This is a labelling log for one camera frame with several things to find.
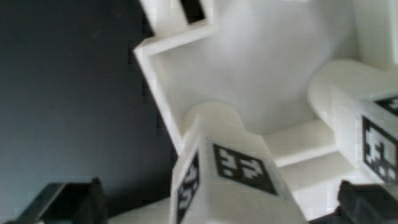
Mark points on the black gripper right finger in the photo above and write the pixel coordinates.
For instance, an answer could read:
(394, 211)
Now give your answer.
(367, 204)

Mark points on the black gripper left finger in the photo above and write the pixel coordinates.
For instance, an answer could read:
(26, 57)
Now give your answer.
(69, 203)

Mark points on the white chair seat plate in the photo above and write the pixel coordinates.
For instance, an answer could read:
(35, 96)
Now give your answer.
(240, 59)

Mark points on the white chair leg block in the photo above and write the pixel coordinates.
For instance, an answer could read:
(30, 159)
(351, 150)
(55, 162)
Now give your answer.
(227, 187)
(351, 96)

